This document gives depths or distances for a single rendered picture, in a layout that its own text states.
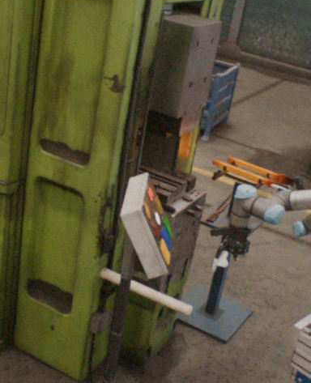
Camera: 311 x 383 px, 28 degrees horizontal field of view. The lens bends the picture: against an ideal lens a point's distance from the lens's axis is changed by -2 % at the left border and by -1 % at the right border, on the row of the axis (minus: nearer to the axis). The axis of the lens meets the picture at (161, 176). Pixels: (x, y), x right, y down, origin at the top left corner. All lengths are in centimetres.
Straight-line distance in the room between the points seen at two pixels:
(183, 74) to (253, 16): 804
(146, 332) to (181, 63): 137
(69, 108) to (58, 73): 16
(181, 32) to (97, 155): 61
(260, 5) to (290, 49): 88
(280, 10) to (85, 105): 803
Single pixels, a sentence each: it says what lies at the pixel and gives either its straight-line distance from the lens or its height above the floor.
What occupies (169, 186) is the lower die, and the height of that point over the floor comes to 99.
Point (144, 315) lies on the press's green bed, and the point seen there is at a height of 32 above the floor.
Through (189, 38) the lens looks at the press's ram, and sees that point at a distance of 261.
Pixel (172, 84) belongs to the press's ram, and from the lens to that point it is 267.
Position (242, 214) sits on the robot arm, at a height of 120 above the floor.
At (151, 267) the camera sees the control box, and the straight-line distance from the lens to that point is 233.
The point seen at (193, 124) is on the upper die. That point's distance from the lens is 287.
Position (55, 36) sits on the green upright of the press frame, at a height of 162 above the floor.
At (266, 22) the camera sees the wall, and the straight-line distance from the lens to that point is 1058.
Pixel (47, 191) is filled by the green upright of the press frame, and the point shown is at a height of 91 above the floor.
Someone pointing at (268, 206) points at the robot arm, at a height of 126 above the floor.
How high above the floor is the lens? 219
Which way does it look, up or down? 23 degrees down
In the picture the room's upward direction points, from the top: 10 degrees clockwise
